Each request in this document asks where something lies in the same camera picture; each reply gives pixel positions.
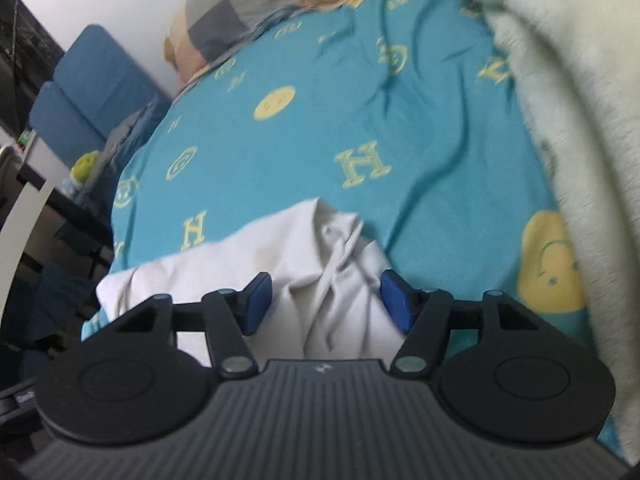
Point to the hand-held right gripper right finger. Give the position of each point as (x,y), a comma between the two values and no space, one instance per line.
(397,305)

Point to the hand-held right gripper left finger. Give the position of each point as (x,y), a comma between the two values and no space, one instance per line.
(257,302)

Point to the white garment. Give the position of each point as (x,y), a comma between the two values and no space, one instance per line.
(300,270)

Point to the blue covered chair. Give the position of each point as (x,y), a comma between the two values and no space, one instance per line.
(60,115)
(55,290)
(105,70)

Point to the teal printed bedsheet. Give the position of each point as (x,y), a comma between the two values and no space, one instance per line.
(310,135)

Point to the dark dining table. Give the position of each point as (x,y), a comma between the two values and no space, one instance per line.
(30,220)

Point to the grey cloth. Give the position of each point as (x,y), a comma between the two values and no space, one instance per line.
(120,135)

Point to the green plush toy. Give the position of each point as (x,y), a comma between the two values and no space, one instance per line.
(84,165)

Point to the green can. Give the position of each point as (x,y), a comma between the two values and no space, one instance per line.
(25,137)

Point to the pale green fleece blanket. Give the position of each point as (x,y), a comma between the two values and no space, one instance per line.
(575,85)

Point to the plaid pillow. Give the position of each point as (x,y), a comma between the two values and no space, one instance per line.
(260,5)

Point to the dark window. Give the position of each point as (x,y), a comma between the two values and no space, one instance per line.
(25,35)

